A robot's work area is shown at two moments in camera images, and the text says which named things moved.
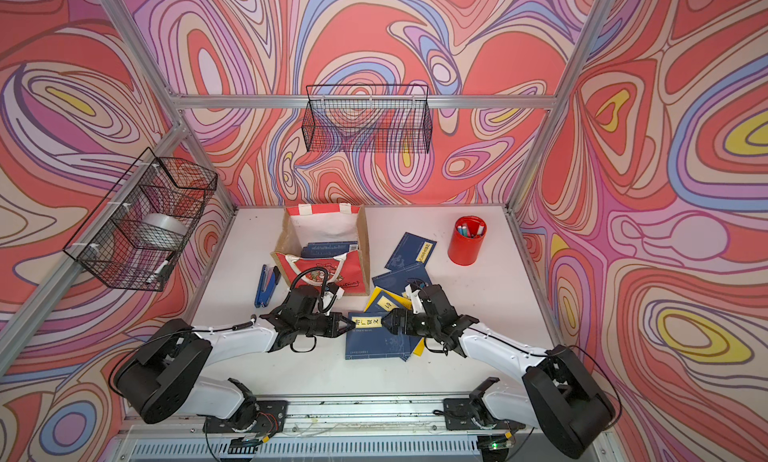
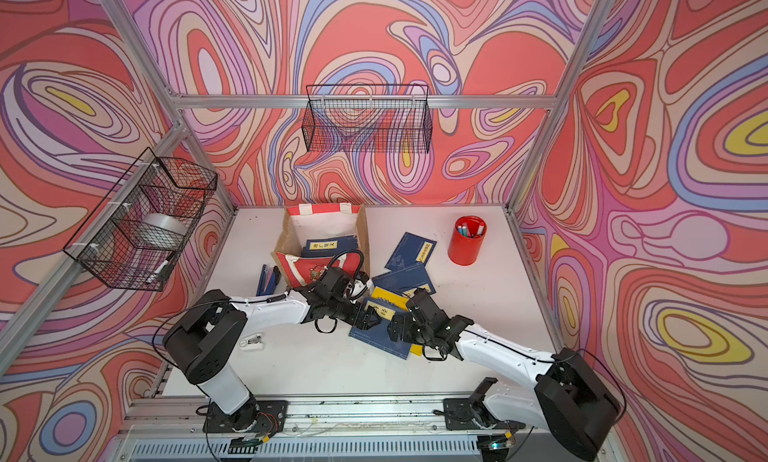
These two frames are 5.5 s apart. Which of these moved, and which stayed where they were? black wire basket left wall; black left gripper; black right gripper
Moved: black left gripper
Stayed: black wire basket left wall; black right gripper
